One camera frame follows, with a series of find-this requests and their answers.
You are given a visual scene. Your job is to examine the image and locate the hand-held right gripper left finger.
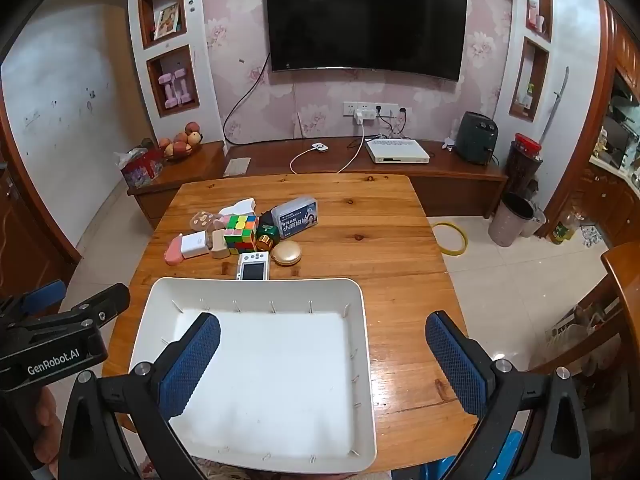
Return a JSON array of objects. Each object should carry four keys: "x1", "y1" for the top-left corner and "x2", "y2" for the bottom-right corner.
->
[{"x1": 57, "y1": 311, "x2": 222, "y2": 480}]

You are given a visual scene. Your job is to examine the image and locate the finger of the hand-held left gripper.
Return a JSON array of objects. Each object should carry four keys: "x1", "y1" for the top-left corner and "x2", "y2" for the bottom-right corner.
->
[
  {"x1": 20, "y1": 283, "x2": 132, "y2": 331},
  {"x1": 0, "y1": 280, "x2": 68, "y2": 319}
]

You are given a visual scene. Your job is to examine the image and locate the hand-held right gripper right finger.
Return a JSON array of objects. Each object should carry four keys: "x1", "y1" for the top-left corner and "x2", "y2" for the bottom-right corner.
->
[{"x1": 425, "y1": 311, "x2": 592, "y2": 480}]

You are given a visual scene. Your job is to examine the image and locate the white plastic tray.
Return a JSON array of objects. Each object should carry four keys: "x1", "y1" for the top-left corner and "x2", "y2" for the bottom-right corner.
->
[{"x1": 129, "y1": 277, "x2": 377, "y2": 474}]

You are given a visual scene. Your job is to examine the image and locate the beige plastic case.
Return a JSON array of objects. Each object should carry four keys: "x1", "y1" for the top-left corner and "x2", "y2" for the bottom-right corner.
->
[{"x1": 210, "y1": 229, "x2": 232, "y2": 259}]

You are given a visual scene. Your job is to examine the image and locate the green bottle with gold cap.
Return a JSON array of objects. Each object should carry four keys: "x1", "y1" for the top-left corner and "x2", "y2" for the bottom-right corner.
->
[{"x1": 255, "y1": 224, "x2": 280, "y2": 252}]

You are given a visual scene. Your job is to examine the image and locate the person's left hand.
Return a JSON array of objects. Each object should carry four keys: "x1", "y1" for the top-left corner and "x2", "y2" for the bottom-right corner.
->
[{"x1": 31, "y1": 389, "x2": 65, "y2": 467}]

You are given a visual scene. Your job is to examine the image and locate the pink hair roller clip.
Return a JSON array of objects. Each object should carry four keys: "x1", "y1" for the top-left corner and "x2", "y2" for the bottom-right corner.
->
[{"x1": 166, "y1": 234, "x2": 186, "y2": 266}]

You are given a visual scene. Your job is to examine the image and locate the white square box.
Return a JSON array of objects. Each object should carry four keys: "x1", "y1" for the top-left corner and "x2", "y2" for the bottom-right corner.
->
[{"x1": 180, "y1": 231, "x2": 210, "y2": 260}]

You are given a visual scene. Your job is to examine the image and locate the yellow hoop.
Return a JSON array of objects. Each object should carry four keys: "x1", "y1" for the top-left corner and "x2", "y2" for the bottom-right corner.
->
[{"x1": 431, "y1": 219, "x2": 470, "y2": 255}]

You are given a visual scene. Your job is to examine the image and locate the pink paw print case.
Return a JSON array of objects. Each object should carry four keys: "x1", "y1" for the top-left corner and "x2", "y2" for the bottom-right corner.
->
[{"x1": 190, "y1": 210, "x2": 226, "y2": 233}]

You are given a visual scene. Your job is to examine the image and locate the red patterned box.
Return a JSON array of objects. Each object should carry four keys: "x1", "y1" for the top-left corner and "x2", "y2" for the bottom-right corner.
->
[{"x1": 120, "y1": 147, "x2": 166, "y2": 189}]

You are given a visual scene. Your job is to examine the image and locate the colourful puzzle cube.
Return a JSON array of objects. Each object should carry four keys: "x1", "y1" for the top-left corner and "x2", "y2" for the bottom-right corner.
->
[{"x1": 223, "y1": 214, "x2": 260, "y2": 255}]

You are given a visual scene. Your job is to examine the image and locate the gold round compact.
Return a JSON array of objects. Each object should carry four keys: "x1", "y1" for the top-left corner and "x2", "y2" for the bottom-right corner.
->
[{"x1": 270, "y1": 240, "x2": 303, "y2": 266}]

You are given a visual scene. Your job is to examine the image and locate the grey trash bin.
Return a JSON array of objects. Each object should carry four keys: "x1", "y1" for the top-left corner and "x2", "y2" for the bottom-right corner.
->
[{"x1": 488, "y1": 191, "x2": 535, "y2": 247}]

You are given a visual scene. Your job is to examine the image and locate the white trash bin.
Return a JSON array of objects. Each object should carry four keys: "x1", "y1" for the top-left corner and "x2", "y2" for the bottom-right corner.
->
[{"x1": 520, "y1": 204, "x2": 547, "y2": 239}]

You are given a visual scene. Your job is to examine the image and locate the white flat plastic holder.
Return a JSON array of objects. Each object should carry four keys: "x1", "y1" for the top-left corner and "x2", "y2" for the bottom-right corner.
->
[{"x1": 220, "y1": 198, "x2": 257, "y2": 217}]

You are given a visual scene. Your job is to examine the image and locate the cooking oil bottle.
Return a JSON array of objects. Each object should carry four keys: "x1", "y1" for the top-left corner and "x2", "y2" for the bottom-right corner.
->
[{"x1": 550, "y1": 210, "x2": 577, "y2": 245}]

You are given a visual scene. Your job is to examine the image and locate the grey rectangular box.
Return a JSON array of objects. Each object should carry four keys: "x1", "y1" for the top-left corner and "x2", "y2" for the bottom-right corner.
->
[{"x1": 271, "y1": 195, "x2": 321, "y2": 238}]

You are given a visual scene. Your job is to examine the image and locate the bowl of fruit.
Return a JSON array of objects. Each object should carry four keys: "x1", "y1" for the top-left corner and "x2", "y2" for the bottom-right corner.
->
[{"x1": 159, "y1": 121, "x2": 205, "y2": 158}]

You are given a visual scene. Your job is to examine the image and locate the wooden chair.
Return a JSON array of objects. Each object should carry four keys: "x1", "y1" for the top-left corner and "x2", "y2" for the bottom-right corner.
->
[{"x1": 530, "y1": 242, "x2": 640, "y2": 411}]

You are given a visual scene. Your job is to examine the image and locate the wooden television cabinet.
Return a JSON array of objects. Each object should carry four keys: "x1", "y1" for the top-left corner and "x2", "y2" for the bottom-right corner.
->
[{"x1": 126, "y1": 136, "x2": 510, "y2": 227}]

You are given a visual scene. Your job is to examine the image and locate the dark container with red lid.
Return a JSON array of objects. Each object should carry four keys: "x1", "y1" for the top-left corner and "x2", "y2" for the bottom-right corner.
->
[{"x1": 506, "y1": 133, "x2": 543, "y2": 197}]

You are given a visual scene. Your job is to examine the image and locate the white set-top box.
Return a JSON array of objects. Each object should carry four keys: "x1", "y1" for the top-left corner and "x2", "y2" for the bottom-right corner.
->
[{"x1": 365, "y1": 137, "x2": 431, "y2": 165}]

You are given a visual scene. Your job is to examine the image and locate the dark green air fryer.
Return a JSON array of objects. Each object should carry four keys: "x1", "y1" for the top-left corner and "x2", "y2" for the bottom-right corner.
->
[{"x1": 454, "y1": 111, "x2": 499, "y2": 166}]

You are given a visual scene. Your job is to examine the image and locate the wooden display cabinet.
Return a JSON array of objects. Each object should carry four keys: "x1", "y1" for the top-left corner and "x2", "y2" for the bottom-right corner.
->
[{"x1": 542, "y1": 0, "x2": 640, "y2": 246}]

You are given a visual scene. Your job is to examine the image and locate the toy sword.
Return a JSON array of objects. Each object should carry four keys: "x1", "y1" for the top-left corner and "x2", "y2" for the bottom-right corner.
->
[{"x1": 537, "y1": 66, "x2": 571, "y2": 146}]

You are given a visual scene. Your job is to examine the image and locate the framed photo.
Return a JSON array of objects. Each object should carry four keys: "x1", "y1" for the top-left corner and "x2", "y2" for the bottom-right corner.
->
[{"x1": 154, "y1": 2, "x2": 181, "y2": 41}]

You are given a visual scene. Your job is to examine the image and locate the black flat screen television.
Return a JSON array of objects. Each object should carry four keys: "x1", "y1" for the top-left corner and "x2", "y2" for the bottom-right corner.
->
[{"x1": 264, "y1": 0, "x2": 468, "y2": 82}]

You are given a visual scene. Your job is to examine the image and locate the white compact camera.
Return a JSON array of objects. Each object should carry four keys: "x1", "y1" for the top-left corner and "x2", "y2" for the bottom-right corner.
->
[{"x1": 236, "y1": 252, "x2": 271, "y2": 281}]

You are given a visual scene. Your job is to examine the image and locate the black television cable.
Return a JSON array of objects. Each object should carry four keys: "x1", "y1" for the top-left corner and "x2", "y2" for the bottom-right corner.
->
[{"x1": 222, "y1": 52, "x2": 273, "y2": 146}]

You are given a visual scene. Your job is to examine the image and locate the white charger with cable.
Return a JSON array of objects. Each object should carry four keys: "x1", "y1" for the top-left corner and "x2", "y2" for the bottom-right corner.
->
[{"x1": 290, "y1": 127, "x2": 366, "y2": 176}]

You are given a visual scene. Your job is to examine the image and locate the black power cables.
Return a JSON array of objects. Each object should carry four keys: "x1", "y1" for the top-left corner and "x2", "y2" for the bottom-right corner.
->
[{"x1": 376, "y1": 106, "x2": 407, "y2": 137}]

